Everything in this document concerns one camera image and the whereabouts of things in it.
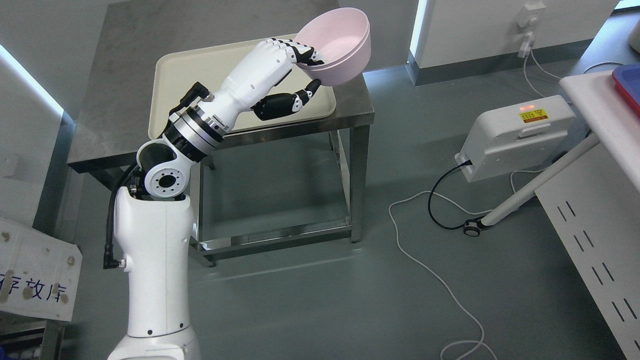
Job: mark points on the cream plastic tray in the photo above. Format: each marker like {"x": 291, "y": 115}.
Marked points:
{"x": 176, "y": 73}

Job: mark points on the stainless steel table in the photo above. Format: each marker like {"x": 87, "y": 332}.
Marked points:
{"x": 116, "y": 108}

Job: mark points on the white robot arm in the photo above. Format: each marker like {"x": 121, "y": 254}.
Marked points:
{"x": 154, "y": 234}

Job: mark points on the white sign board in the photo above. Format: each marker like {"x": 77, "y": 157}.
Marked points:
{"x": 39, "y": 274}

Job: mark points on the white wall outlet plug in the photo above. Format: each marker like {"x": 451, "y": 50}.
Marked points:
{"x": 559, "y": 29}

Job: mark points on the white perforated cabinet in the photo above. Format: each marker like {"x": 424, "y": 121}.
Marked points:
{"x": 595, "y": 211}

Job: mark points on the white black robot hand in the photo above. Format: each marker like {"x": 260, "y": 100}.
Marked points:
{"x": 247, "y": 86}

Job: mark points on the white table top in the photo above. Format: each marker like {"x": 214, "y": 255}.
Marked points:
{"x": 609, "y": 117}

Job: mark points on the blue red tray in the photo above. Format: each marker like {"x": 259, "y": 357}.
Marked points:
{"x": 627, "y": 84}

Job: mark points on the white device box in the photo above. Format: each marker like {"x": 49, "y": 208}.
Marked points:
{"x": 515, "y": 137}

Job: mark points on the pink bowl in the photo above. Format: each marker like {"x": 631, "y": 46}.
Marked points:
{"x": 342, "y": 39}

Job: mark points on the metal shelf rack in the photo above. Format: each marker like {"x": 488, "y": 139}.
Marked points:
{"x": 30, "y": 338}

